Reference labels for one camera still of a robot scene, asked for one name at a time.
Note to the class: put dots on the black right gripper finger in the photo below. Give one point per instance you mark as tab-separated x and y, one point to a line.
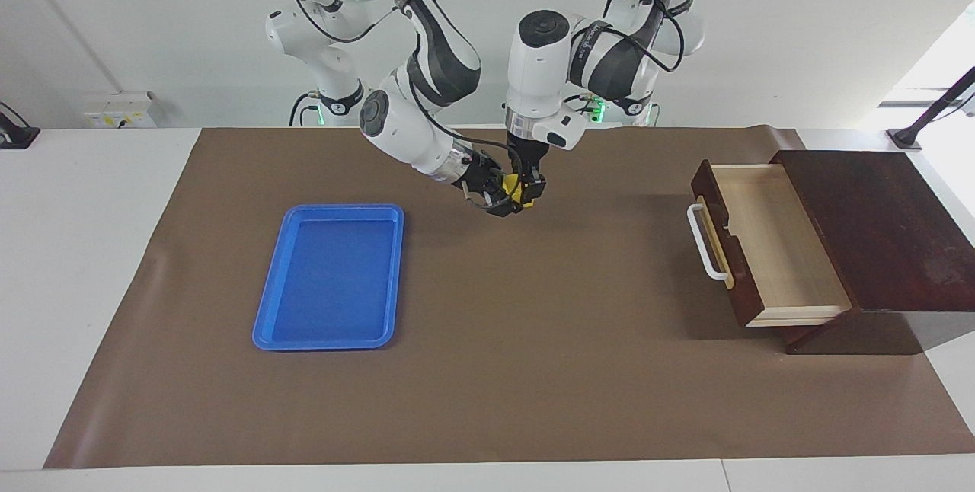
497	170
506	208

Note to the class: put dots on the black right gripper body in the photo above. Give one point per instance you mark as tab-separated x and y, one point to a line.
478	176

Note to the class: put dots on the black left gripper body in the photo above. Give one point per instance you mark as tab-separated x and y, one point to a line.
525	157

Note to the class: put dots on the yellow cube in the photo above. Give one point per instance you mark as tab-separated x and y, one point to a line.
515	193

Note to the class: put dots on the wooden drawer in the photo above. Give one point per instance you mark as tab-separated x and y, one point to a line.
784	248

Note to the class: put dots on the dark wooden drawer cabinet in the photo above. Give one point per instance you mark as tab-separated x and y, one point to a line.
891	225

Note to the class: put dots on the brown table mat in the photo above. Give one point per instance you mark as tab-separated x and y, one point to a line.
533	340

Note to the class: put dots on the blue plastic tray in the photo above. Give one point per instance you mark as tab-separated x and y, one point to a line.
331	279

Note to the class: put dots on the black stand with slanted pole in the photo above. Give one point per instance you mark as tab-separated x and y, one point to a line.
933	107

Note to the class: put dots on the black stand with flat base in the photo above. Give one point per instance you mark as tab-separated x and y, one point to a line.
15	135

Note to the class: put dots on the white wall socket box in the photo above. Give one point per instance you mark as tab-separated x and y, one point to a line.
118	110

